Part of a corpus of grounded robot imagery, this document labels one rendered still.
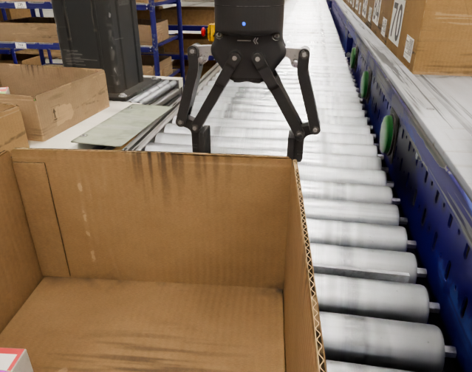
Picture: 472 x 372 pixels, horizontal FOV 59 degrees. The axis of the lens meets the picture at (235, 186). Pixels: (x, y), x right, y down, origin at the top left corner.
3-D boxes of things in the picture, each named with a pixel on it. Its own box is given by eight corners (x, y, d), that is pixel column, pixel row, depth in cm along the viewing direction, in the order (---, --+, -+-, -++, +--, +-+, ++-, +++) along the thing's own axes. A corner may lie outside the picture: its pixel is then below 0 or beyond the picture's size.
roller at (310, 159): (142, 137, 92) (134, 149, 88) (388, 153, 84) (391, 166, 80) (146, 156, 94) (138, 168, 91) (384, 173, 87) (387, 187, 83)
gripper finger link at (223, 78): (243, 57, 45) (233, 50, 45) (194, 136, 51) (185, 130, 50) (248, 52, 49) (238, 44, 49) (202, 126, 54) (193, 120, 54)
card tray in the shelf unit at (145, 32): (79, 43, 220) (75, 23, 216) (103, 36, 247) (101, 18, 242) (152, 46, 215) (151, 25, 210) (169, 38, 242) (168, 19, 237)
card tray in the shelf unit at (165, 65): (85, 81, 231) (82, 63, 226) (111, 69, 257) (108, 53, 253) (154, 84, 223) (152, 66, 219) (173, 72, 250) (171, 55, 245)
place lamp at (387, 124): (376, 145, 82) (381, 110, 79) (382, 145, 82) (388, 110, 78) (380, 159, 76) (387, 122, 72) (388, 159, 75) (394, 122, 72)
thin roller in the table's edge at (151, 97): (171, 80, 142) (134, 101, 118) (176, 80, 142) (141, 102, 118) (171, 85, 143) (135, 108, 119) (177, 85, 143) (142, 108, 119)
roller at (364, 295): (44, 277, 59) (48, 242, 59) (430, 324, 51) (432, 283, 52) (21, 283, 54) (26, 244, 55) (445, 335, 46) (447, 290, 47)
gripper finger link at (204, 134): (204, 133, 51) (199, 132, 51) (206, 184, 54) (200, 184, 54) (210, 125, 53) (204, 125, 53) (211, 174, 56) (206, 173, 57)
